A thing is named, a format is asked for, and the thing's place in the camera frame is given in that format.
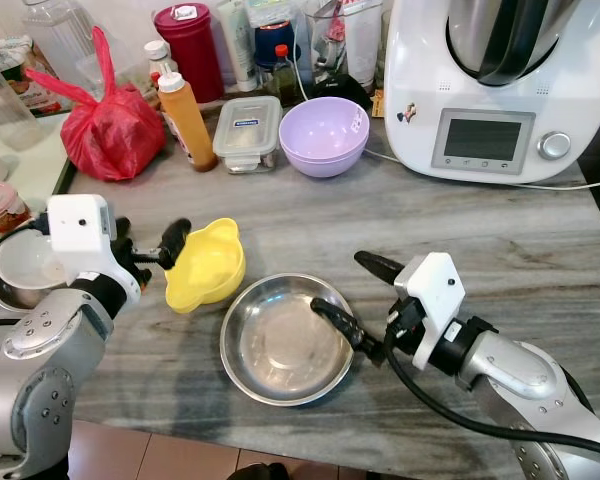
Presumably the red plastic bag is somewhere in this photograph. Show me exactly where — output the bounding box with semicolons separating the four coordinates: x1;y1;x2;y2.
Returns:
23;26;168;183

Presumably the dark bottle with red cap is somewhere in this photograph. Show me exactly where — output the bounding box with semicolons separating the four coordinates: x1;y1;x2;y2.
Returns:
268;44;303;106

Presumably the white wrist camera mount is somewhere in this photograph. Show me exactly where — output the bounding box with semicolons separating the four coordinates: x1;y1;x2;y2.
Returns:
393;252;468;371
46;193;143;304

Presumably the blue lidded jar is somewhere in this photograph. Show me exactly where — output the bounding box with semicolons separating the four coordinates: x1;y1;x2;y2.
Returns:
252;18;301;71

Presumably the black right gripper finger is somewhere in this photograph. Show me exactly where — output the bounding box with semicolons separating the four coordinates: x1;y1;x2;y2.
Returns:
354;250;409;287
310;296;386;363

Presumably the clear glass measuring cup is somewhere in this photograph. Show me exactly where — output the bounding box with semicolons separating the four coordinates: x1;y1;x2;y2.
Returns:
305;0;383;91

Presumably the clear plastic jug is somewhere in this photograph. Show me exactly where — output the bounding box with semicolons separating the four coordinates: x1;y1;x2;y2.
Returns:
20;0;93;71

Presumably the white power cable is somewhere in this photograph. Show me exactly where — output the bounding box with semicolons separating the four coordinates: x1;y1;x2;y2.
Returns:
365;148;600;193

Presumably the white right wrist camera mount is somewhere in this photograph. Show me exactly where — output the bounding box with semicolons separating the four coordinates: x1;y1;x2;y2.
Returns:
393;252;468;371

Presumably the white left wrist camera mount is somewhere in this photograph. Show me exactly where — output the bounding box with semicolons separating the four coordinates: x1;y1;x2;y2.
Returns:
46;193;143;304

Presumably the maroon canister with lid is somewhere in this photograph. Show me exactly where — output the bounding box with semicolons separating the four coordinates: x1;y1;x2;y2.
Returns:
152;3;226;104

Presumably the small sauce bottle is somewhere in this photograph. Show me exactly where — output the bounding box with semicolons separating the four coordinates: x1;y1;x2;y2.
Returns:
143;40;178;86

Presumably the pale green cutting board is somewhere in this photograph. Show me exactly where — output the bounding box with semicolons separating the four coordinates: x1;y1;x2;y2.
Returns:
0;112;73;251

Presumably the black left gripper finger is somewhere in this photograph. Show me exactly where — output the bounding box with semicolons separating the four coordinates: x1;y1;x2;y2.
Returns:
158;217;194;271

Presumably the white tube bottle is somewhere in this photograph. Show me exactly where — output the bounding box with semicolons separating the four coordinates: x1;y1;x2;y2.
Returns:
218;0;259;93

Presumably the orange sauce squeeze bottle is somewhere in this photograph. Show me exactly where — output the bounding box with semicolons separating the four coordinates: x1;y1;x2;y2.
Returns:
156;70;219;173

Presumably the wide steel dish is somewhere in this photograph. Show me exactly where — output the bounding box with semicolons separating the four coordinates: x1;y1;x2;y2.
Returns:
0;228;79;313

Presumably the glass container with clear lid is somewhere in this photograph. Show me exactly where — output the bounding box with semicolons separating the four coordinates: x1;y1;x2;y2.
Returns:
212;96;283;175

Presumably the clear tall plastic bottle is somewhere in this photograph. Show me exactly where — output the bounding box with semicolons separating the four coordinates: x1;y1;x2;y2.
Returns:
0;45;46;153

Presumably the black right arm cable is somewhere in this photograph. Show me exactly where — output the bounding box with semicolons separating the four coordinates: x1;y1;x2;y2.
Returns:
383;335;600;463

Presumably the purple plastic bowl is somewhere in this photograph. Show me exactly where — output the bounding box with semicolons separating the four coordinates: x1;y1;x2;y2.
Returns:
278;96;371;179

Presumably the yellow plastic bowl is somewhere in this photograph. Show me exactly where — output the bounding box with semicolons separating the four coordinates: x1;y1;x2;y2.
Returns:
164;217;248;315

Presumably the white food processor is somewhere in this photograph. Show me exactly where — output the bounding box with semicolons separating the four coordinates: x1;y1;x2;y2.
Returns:
383;0;600;186

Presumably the white ceramic bowl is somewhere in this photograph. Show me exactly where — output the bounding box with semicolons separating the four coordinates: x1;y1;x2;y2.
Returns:
0;230;71;293

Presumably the colourful snack packet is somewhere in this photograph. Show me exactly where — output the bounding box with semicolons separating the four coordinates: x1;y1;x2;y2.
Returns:
0;35;66;116

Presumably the jar with pink lid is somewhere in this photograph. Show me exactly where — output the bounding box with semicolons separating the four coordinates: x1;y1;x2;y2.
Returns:
0;183;31;237

